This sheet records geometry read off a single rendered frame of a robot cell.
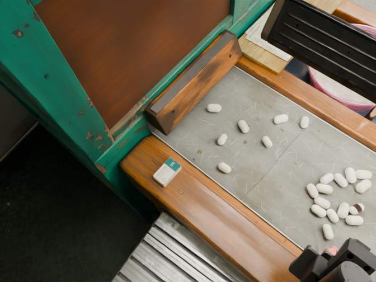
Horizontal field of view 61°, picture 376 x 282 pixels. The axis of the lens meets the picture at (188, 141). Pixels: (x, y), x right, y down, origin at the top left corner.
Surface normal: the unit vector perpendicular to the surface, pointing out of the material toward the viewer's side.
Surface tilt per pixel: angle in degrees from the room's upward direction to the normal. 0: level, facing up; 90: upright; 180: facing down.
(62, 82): 90
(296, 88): 0
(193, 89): 67
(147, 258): 0
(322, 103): 0
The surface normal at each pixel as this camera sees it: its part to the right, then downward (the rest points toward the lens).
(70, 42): 0.76, 0.57
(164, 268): -0.06, -0.42
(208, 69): 0.66, 0.36
